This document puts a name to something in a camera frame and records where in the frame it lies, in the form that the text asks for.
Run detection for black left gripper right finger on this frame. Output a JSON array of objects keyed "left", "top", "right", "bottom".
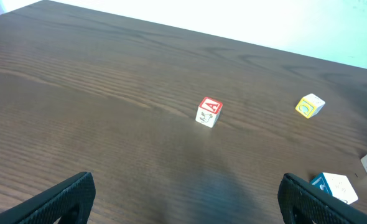
[{"left": 277, "top": 173, "right": 367, "bottom": 224}]

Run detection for yellow-edged white block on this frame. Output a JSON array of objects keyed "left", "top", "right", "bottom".
[{"left": 295, "top": 93, "right": 325, "bottom": 119}]

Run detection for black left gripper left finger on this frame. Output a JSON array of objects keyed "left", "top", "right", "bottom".
[{"left": 0, "top": 172, "right": 96, "bottom": 224}]

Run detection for red letter A block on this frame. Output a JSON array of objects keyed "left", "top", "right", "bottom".
[{"left": 195, "top": 96, "right": 223, "bottom": 128}]

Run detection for plain white block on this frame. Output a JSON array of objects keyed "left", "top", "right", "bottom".
[{"left": 310, "top": 172, "right": 358, "bottom": 205}]

